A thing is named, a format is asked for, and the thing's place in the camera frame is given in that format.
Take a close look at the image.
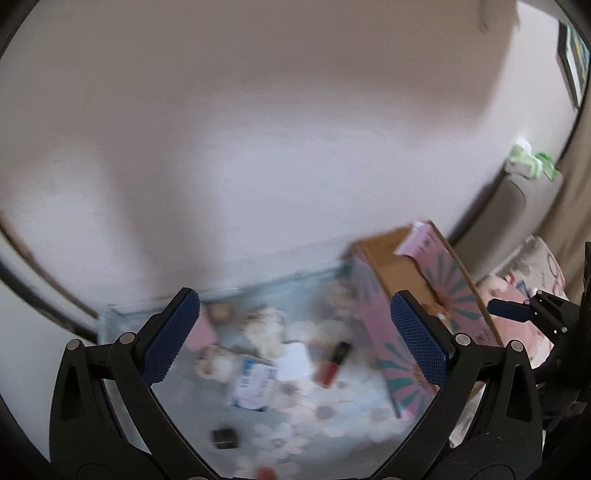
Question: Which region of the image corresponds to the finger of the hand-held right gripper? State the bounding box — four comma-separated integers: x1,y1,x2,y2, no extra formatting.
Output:
488,290,570,340

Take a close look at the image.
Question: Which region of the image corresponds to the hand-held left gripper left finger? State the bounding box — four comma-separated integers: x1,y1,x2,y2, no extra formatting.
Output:
48,287,218,480

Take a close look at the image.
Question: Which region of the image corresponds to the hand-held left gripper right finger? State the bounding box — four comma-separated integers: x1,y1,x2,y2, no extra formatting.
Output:
369,290,544,480

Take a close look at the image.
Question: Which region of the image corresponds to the pink patterned cardboard box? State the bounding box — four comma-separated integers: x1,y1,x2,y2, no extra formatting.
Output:
339,220,504,421

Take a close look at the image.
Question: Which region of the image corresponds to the small black box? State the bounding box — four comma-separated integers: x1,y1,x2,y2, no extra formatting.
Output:
211,428,239,449

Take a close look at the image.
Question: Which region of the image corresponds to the pink flat packet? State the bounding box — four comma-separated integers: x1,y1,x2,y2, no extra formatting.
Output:
187,305,218,352

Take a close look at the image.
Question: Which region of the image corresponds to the small tan item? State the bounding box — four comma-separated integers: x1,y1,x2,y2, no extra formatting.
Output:
208,302,234,324

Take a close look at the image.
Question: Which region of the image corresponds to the printed pink pillow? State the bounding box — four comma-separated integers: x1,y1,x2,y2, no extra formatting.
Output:
475,235,568,365

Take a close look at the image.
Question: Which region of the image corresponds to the blue and white carton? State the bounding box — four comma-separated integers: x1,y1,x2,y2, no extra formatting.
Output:
229,354,278,412

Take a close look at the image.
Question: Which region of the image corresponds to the red lip gloss tube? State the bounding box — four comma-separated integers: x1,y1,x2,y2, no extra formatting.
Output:
314,342,352,388

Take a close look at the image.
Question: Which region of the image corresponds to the floral light blue blanket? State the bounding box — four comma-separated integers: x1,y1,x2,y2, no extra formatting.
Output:
97,268,462,480

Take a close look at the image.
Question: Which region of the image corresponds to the white card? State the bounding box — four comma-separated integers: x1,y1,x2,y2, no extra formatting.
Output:
276,344,311,381

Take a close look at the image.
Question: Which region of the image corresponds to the green white plush toy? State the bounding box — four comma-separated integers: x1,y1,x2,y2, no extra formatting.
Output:
505,138,561,181

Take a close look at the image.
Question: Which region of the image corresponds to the dark bed frame edge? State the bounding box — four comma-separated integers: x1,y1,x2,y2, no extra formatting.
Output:
0,212,99,343

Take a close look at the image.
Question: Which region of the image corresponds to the framed wall picture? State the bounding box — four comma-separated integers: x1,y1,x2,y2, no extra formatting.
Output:
556,21,591,109

